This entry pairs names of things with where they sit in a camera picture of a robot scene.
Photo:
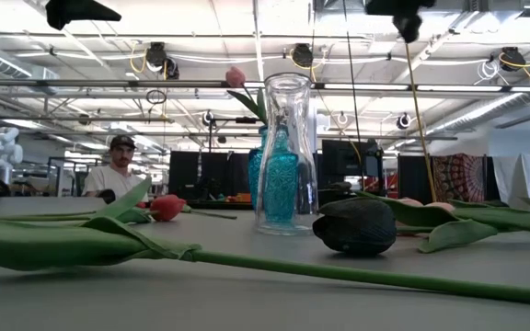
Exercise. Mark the black partition panel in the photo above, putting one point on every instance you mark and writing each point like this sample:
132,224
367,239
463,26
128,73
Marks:
187,174
412,179

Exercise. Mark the white hanging cloth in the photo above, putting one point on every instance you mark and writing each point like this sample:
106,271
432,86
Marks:
518,179

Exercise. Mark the blue glass vase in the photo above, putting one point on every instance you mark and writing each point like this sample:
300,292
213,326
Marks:
255,174

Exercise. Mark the person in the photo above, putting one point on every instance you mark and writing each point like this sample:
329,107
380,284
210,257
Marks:
113,181

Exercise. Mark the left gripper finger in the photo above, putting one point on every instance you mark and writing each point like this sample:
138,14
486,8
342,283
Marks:
85,9
60,22

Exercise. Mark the long ceiling light rail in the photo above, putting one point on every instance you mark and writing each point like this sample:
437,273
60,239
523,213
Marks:
108,83

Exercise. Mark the black monitor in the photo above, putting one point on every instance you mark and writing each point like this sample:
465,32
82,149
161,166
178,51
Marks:
343,158

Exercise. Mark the black table frame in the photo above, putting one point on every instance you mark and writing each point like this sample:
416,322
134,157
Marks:
221,206

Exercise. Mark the clear glass vase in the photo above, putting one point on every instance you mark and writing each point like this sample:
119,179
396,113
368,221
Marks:
292,115

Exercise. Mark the red artificial tulip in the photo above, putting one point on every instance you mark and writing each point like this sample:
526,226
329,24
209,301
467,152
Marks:
167,208

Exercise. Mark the black artificial tulip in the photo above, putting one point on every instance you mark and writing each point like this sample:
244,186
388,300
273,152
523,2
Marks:
357,227
62,248

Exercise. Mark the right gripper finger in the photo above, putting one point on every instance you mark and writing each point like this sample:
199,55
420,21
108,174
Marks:
407,27

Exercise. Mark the patterned tapestry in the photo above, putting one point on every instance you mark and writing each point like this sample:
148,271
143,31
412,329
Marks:
458,177

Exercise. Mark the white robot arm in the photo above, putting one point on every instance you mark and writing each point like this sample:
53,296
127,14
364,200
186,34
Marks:
5,151

